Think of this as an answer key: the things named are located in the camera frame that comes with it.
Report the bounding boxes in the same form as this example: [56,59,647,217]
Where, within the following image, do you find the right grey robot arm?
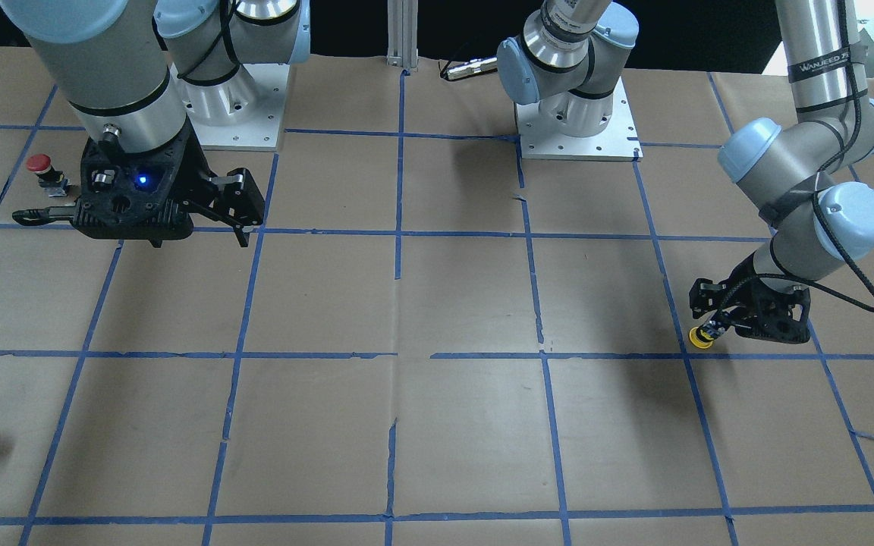
[0,1,311,246]

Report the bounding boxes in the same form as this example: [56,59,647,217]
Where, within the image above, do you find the aluminium frame post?
[386,0,419,71]

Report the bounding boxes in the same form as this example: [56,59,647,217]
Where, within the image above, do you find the push button on stand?
[25,153,70,198]

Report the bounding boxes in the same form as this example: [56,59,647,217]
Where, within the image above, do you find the silver cable connector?
[439,56,498,82]

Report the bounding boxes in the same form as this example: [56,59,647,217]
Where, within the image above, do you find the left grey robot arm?
[496,1,874,344]

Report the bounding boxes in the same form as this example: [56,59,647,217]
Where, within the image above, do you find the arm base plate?
[171,64,292,152]
[514,80,644,162]

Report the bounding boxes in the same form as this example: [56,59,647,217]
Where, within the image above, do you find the yellow push button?
[689,318,729,350]

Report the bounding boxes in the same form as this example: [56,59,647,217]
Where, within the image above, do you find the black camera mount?
[12,136,195,248]
[728,279,811,344]

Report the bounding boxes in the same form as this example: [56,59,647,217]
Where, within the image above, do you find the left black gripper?
[691,253,787,326]

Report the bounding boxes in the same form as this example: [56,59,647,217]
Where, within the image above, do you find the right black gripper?
[172,121,265,248]

